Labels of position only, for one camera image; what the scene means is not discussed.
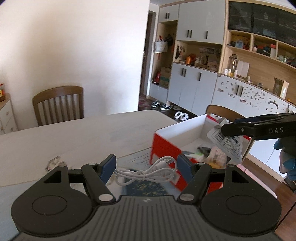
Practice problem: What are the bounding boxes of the clear bag black contents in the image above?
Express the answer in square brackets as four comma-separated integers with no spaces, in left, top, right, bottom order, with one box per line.
[197,147,211,157]

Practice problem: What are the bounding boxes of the white printed snack packet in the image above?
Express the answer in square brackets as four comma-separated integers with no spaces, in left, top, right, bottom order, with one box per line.
[207,118,243,165]

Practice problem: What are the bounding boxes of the purple clear snack bag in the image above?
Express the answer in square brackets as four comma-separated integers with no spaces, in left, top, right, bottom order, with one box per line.
[205,146,227,165]

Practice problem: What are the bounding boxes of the white usb cable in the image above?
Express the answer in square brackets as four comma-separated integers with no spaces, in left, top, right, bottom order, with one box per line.
[113,157,178,187]

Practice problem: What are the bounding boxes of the silver foil snack bag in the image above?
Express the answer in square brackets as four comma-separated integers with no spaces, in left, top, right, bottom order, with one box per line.
[45,156,67,172]

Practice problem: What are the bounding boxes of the white blue tissue pack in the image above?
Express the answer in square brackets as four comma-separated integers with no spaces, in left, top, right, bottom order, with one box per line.
[182,151,205,162]

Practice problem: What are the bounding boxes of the yellow spotted plush toy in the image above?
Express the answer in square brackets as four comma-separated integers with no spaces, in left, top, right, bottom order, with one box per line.
[209,162,226,169]

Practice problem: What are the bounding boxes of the blue gloved right hand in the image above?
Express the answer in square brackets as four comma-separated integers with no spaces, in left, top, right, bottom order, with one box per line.
[273,137,295,181]

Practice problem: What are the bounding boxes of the right wooden chair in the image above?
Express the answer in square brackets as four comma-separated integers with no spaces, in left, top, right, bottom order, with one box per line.
[205,105,244,122]

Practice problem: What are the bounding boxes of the wooden chair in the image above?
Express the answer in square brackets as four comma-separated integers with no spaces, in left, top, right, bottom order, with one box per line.
[32,85,84,126]
[205,105,244,122]

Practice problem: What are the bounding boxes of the red cardboard box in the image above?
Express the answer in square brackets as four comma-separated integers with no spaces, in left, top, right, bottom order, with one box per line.
[149,113,255,194]

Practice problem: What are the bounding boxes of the pair of white slippers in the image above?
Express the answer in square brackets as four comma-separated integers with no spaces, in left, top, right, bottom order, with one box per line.
[174,111,189,121]

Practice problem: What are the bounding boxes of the pair of sneakers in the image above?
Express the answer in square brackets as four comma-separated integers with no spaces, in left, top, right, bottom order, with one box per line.
[151,100,171,110]

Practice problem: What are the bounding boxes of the far wooden chair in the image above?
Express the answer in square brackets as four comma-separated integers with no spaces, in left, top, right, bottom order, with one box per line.
[32,85,84,126]

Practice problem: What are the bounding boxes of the white drawer sideboard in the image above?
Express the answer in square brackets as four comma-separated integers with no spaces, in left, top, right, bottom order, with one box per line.
[0,93,18,135]

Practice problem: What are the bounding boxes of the hanging tote bag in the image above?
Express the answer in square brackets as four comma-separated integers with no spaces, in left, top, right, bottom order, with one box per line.
[154,38,168,53]

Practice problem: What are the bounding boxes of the brown entrance door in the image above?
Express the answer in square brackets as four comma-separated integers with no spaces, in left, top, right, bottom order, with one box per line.
[139,11,154,95]

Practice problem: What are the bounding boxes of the white wall cabinet unit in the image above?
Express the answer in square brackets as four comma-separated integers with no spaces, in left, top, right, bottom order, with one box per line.
[154,1,295,117]

